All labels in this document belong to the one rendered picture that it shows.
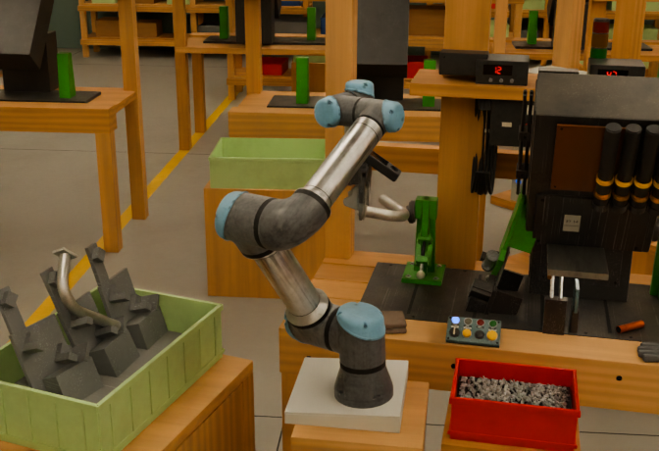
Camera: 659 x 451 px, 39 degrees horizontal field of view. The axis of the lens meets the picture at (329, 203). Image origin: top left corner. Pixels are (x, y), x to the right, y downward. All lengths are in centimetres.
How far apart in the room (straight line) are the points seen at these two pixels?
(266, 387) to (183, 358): 165
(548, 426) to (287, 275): 74
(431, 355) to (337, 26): 110
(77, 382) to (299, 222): 84
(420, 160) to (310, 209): 122
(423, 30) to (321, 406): 755
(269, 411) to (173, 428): 160
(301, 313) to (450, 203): 98
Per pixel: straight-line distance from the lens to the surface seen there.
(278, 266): 217
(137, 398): 243
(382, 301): 289
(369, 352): 229
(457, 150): 307
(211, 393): 262
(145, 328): 275
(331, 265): 320
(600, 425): 412
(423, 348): 266
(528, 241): 277
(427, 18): 963
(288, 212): 200
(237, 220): 205
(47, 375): 255
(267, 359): 445
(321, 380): 247
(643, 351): 269
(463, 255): 318
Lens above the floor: 211
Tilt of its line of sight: 19 degrees down
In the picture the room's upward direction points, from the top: straight up
